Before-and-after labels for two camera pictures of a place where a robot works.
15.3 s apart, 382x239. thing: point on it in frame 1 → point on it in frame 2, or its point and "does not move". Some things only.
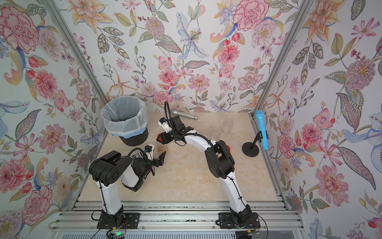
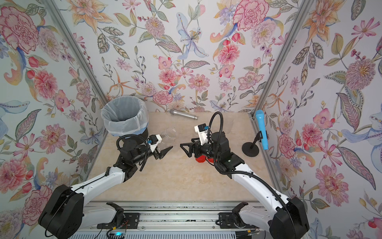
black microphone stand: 250,149 does not move
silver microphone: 184,114 does not move
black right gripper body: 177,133 → 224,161
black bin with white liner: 127,117 does not move
